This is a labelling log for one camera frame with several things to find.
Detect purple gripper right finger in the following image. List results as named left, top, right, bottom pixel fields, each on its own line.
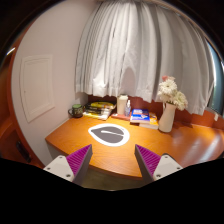
left=135, top=145, right=182, bottom=183

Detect white cylindrical container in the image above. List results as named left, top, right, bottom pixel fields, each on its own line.
left=117, top=95, right=128, bottom=115

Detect small clear sanitizer bottle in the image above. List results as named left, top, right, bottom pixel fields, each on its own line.
left=125, top=100, right=131, bottom=117

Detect white pink flowers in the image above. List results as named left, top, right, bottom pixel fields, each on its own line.
left=158, top=76, right=188, bottom=111

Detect yellow black book stack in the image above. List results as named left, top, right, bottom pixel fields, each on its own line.
left=83, top=101, right=116, bottom=120

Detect red flat book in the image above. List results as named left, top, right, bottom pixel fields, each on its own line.
left=111, top=113, right=131, bottom=121

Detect yellow white book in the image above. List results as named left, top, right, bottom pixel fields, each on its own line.
left=140, top=112, right=159, bottom=130

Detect white wall panel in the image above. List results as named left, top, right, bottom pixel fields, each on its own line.
left=20, top=55, right=54, bottom=123

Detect dark green mug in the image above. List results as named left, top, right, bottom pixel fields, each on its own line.
left=68, top=104, right=83, bottom=118

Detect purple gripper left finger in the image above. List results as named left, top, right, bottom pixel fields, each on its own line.
left=44, top=145, right=92, bottom=185

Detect white leaf mouse pad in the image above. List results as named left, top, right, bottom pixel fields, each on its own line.
left=88, top=123, right=130, bottom=147

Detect white curtain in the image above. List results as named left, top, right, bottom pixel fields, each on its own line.
left=75, top=0, right=214, bottom=114

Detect white flower vase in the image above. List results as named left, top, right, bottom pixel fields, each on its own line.
left=159, top=103, right=176, bottom=133

